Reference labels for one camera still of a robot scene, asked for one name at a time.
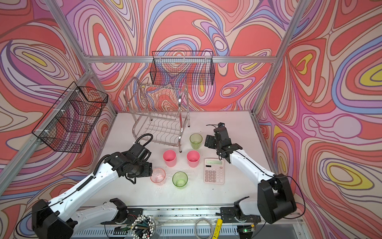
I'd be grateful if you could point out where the black wire basket wall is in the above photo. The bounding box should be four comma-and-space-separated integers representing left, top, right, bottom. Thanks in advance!
150, 50, 215, 88
32, 82, 108, 153

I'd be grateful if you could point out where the clear pink cup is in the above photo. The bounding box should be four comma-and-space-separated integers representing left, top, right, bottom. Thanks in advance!
150, 168, 166, 186

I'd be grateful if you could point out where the yellow marker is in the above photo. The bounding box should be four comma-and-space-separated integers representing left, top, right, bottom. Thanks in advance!
212, 219, 223, 239

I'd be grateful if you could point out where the pink calculator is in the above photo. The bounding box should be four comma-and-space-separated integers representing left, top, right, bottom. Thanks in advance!
204, 158, 225, 185

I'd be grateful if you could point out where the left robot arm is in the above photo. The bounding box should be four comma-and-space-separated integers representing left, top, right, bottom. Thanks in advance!
31, 133, 153, 239

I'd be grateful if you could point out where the black wire basket left wall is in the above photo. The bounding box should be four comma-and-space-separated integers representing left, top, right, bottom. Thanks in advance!
32, 82, 108, 153

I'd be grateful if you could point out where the grey coiled cable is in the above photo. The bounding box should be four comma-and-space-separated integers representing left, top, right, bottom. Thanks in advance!
194, 217, 215, 239

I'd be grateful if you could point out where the steel two-tier dish rack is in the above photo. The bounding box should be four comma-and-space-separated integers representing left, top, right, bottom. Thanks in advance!
122, 77, 190, 152

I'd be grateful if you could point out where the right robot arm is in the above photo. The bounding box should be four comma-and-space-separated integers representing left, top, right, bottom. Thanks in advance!
205, 122, 297, 224

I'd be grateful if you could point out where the black wire basket back wall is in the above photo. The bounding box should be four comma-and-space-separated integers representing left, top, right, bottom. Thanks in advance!
150, 50, 215, 88

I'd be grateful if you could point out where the green translucent cup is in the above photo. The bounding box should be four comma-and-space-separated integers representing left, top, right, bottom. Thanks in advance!
190, 133, 203, 149
172, 171, 188, 189

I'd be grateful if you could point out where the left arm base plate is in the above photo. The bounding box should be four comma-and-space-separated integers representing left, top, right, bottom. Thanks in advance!
101, 208, 143, 225

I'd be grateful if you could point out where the opaque pink cup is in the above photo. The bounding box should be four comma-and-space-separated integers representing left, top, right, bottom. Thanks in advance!
187, 150, 200, 168
163, 150, 177, 167

